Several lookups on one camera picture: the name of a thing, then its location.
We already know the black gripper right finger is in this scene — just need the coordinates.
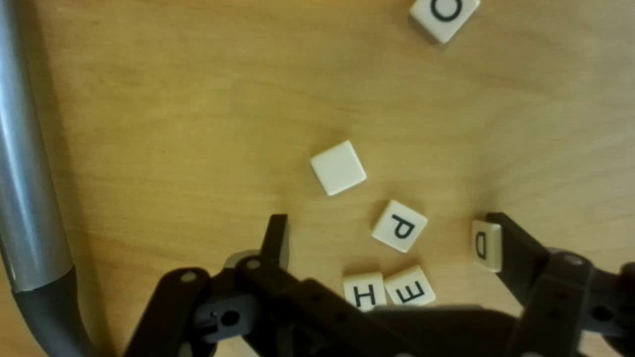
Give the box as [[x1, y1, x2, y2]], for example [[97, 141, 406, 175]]
[[486, 213, 549, 306]]

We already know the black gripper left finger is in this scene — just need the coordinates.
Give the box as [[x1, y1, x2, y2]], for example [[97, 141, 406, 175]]
[[259, 215, 289, 268]]

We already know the black spatula with metal handle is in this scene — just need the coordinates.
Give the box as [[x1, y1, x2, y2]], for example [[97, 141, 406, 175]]
[[0, 0, 97, 357]]

